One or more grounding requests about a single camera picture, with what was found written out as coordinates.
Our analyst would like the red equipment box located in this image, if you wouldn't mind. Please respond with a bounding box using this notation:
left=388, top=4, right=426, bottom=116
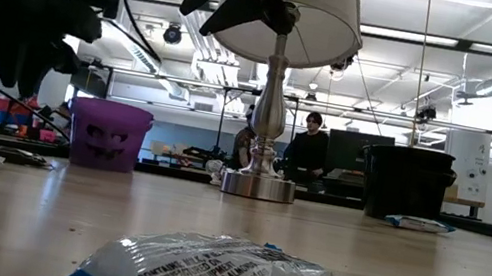
left=0, top=92, right=39, bottom=120

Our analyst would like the black ceiling device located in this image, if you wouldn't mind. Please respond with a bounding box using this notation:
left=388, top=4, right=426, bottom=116
left=415, top=102, right=439, bottom=125
left=330, top=51, right=357, bottom=76
left=161, top=20, right=186, bottom=47

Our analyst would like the small pink box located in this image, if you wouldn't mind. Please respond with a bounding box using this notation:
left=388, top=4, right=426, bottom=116
left=36, top=127, right=59, bottom=145

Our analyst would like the purple face plastic bucket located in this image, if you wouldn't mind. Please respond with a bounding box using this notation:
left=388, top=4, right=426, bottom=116
left=61, top=93, right=157, bottom=179

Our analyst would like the silver table lamp white shade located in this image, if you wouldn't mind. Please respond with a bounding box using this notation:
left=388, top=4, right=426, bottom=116
left=184, top=0, right=372, bottom=214

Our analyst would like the black monitor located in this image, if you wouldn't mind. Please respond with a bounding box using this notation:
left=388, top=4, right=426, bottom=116
left=323, top=126, right=397, bottom=180

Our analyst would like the black plastic bucket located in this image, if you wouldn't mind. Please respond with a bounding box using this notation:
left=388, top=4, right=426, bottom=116
left=351, top=138, right=462, bottom=232

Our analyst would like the white pillar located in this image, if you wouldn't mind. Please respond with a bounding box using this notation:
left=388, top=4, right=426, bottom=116
left=436, top=126, right=492, bottom=205

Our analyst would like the background wooden desk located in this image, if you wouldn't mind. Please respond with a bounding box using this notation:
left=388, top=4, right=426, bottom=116
left=440, top=194, right=487, bottom=221

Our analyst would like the clear lamp power cord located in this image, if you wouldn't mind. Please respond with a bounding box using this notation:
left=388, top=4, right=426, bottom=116
left=201, top=157, right=229, bottom=188

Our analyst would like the thin hanging cable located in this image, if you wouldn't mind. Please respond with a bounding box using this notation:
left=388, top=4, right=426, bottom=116
left=400, top=0, right=441, bottom=148

